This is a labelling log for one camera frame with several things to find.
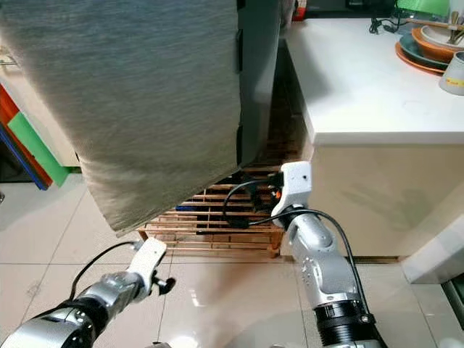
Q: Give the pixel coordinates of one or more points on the green cutting board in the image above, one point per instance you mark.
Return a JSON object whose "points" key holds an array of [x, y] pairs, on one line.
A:
{"points": [[40, 152]]}

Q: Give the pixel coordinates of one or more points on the teal plate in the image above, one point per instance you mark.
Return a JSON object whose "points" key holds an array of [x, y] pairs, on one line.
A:
{"points": [[417, 52]]}

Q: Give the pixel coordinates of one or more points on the blue cutting board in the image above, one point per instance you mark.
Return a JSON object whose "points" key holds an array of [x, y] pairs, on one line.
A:
{"points": [[7, 145]]}

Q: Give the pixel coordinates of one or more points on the white bowl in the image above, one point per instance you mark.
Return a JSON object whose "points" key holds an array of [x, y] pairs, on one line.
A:
{"points": [[438, 35]]}

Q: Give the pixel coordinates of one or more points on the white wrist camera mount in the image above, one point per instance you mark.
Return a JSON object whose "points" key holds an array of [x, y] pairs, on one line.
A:
{"points": [[293, 181], [148, 257]]}

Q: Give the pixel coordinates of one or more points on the grey fridge door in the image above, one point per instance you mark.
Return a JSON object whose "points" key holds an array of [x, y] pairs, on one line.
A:
{"points": [[130, 94]]}

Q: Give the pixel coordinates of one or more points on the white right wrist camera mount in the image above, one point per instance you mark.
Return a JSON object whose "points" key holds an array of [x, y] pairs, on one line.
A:
{"points": [[293, 181]]}

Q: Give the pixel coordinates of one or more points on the wooden slatted pallet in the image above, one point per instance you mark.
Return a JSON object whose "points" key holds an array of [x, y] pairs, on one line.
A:
{"points": [[210, 235]]}

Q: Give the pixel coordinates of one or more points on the orange cutting board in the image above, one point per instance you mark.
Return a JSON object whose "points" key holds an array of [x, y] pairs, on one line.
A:
{"points": [[7, 109]]}

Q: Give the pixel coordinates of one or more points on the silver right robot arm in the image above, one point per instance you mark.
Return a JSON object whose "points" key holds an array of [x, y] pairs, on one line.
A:
{"points": [[330, 268]]}

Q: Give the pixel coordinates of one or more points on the white cabinet corner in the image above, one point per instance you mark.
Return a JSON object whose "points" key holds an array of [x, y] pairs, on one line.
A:
{"points": [[438, 254]]}

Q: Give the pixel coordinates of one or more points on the white kitchen counter island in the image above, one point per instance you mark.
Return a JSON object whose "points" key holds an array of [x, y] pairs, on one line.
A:
{"points": [[362, 87]]}

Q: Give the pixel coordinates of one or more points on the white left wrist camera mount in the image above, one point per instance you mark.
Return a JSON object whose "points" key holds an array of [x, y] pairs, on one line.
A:
{"points": [[148, 257]]}

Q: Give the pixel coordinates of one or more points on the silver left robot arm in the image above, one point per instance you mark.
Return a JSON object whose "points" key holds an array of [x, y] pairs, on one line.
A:
{"points": [[58, 326]]}

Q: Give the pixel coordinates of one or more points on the dark grey fridge body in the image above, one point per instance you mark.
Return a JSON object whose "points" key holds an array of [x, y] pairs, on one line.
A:
{"points": [[261, 72]]}

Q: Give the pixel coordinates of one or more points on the orange bowl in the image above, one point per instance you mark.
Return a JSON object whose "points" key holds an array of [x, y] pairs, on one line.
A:
{"points": [[428, 43]]}

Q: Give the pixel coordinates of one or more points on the grey cup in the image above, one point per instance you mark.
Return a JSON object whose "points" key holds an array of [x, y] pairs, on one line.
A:
{"points": [[453, 72]]}

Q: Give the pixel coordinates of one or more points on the green plastic item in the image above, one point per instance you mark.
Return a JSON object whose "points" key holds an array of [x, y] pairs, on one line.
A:
{"points": [[424, 6]]}

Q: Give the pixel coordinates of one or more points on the orange plate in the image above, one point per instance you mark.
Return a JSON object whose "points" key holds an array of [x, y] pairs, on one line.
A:
{"points": [[409, 61]]}

